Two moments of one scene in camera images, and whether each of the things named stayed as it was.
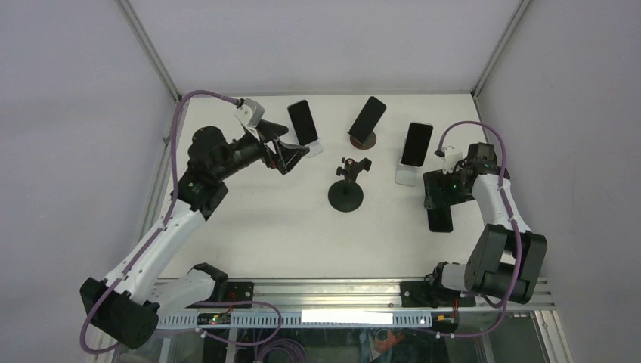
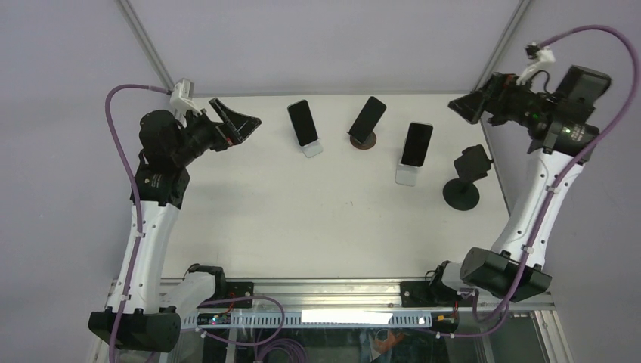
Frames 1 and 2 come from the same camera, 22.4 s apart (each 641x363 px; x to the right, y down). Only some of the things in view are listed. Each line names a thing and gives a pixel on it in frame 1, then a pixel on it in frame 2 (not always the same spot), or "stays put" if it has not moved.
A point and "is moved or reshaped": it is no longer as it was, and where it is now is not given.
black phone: [367, 119] stays put
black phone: [303, 122] stays put
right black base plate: [425, 294] stays put
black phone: [440, 218] is moved or reshaped
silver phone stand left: [315, 148] stays put
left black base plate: [239, 291] stays put
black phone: [416, 144] stays put
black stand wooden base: [367, 144] stays put
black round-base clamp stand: [347, 195] is moved or reshaped
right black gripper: [437, 179] to [497, 94]
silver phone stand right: [407, 174] stays put
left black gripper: [286, 155] to [235, 128]
